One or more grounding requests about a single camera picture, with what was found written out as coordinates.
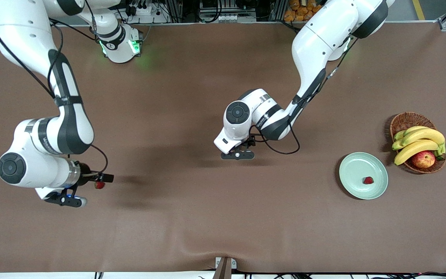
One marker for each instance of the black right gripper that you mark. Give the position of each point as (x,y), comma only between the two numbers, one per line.
(85,172)

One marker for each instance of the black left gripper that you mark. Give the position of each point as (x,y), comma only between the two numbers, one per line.
(251,142)

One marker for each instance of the red strawberry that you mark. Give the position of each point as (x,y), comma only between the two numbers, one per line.
(368,180)
(99,185)

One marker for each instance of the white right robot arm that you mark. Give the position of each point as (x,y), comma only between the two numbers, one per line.
(33,38)

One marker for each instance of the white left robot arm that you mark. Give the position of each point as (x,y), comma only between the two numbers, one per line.
(323,35)

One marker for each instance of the pale green plate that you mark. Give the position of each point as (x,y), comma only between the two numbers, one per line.
(356,170)

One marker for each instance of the brown table cover mat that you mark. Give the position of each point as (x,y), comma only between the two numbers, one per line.
(192,217)

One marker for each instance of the white socket bar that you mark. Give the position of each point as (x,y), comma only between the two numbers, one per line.
(227,18)

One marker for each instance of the orange bread rolls pile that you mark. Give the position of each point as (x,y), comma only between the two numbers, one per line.
(296,13)

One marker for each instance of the greenish yellow banana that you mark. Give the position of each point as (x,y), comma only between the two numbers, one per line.
(401,134)

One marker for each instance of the white power strip with plugs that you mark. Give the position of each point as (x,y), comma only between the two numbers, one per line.
(149,17)

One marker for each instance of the brown wicker basket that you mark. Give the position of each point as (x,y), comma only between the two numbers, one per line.
(409,121)

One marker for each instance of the red apple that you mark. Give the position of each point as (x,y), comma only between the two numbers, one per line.
(423,159)

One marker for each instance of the large yellow banana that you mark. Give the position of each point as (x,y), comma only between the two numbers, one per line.
(426,134)

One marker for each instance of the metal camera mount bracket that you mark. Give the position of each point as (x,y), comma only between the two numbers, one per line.
(226,267)

